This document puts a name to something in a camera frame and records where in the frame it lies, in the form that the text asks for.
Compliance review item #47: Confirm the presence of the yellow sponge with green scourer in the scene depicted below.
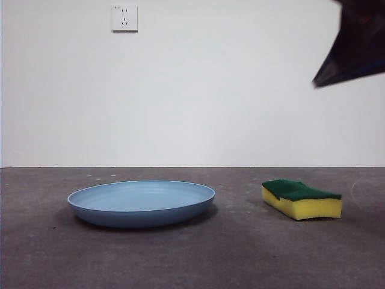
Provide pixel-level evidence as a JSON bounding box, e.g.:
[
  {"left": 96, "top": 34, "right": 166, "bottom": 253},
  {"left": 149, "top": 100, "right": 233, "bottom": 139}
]
[{"left": 261, "top": 179, "right": 343, "bottom": 222}]

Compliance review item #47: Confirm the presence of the round blue plate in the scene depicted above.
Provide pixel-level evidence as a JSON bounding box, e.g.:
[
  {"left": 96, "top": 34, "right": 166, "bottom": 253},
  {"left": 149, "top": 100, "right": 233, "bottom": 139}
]
[{"left": 67, "top": 179, "right": 217, "bottom": 229}]

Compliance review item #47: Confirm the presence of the white wall socket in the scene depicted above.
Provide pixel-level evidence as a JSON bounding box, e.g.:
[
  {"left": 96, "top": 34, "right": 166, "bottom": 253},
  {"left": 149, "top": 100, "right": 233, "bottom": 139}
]
[{"left": 111, "top": 4, "right": 139, "bottom": 34}]

